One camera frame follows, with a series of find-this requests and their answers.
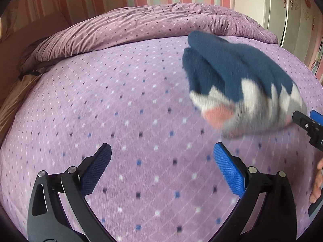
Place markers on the pink padded headboard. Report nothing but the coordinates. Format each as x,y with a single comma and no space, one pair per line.
32,35

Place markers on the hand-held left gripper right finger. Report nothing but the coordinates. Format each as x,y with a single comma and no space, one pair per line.
231,171

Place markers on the purple dotted duvet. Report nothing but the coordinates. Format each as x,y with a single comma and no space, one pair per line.
151,22

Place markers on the bed with purple dotted sheet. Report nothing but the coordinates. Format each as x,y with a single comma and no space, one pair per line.
101,105

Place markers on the navy diamond-band knit sweater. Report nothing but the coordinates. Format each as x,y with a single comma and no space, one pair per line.
227,68

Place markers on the person's right hand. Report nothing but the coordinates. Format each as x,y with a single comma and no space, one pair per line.
318,186

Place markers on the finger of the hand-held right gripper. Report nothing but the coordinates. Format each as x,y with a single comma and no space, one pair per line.
301,119
317,116

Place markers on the tan pillow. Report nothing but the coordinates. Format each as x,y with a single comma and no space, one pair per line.
15,100

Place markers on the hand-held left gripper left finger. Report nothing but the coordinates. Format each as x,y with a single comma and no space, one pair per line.
97,167

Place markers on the white floral wardrobe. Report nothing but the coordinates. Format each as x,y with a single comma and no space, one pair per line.
277,5

